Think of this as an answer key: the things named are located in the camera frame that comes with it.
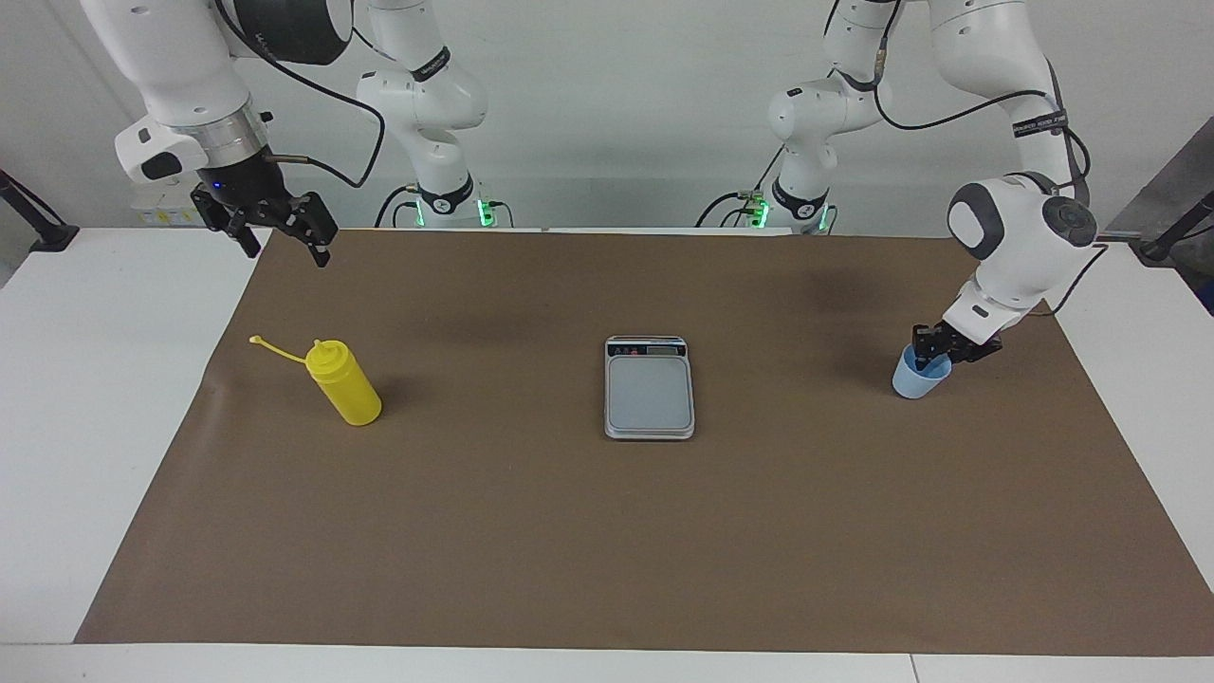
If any light blue plastic cup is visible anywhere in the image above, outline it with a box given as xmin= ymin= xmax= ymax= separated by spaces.
xmin=892 ymin=343 xmax=952 ymax=400

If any yellow squeeze bottle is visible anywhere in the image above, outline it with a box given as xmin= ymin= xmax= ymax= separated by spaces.
xmin=249 ymin=335 xmax=383 ymax=427

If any silver digital kitchen scale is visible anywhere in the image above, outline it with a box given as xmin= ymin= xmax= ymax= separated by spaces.
xmin=604 ymin=335 xmax=696 ymax=441

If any black clamp stand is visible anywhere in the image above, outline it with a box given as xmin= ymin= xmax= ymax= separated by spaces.
xmin=1138 ymin=190 xmax=1214 ymax=264
xmin=0 ymin=171 xmax=80 ymax=253

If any brown paper table mat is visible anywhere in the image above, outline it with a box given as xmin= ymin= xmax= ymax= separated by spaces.
xmin=74 ymin=228 xmax=1214 ymax=657

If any black base cable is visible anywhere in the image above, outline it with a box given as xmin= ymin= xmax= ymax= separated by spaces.
xmin=375 ymin=183 xmax=423 ymax=229
xmin=695 ymin=147 xmax=788 ymax=229

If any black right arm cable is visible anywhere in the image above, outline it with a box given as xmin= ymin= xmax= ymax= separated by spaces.
xmin=216 ymin=0 xmax=388 ymax=188

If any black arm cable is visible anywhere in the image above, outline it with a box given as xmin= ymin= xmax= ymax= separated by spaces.
xmin=825 ymin=0 xmax=1111 ymax=319
xmin=216 ymin=0 xmax=388 ymax=188

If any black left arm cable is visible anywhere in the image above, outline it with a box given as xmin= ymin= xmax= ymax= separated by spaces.
xmin=825 ymin=0 xmax=1111 ymax=319

